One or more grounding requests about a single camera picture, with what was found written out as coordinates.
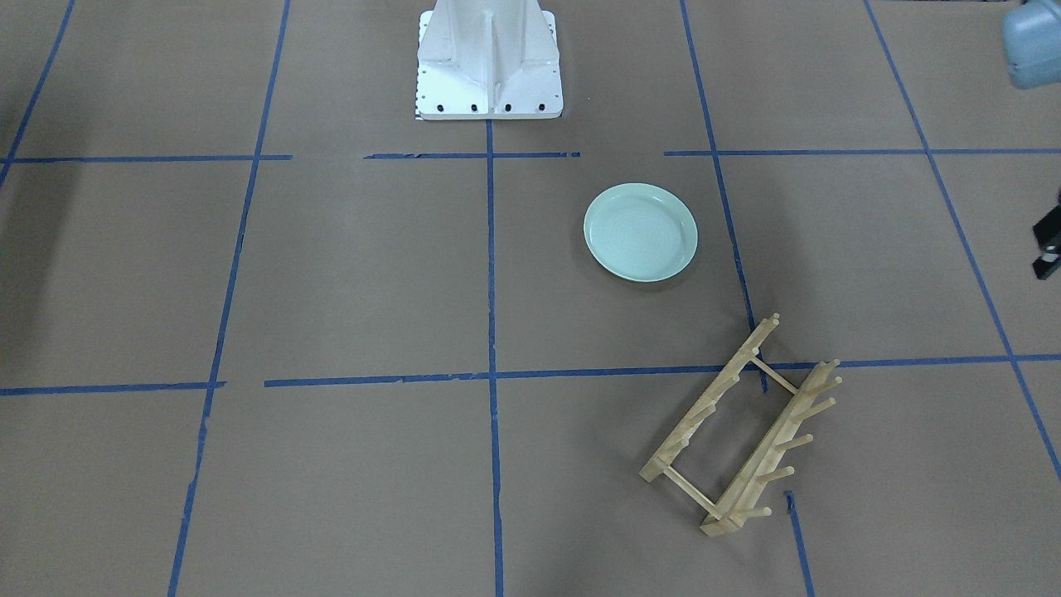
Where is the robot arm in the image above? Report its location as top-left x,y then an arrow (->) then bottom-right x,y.
1001,1 -> 1060,280

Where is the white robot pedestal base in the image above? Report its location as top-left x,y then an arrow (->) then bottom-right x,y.
414,1 -> 564,121

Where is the wooden dish rack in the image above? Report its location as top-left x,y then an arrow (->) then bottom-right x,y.
639,313 -> 842,537

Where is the light green plate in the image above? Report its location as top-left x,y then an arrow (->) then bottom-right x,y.
582,182 -> 700,283

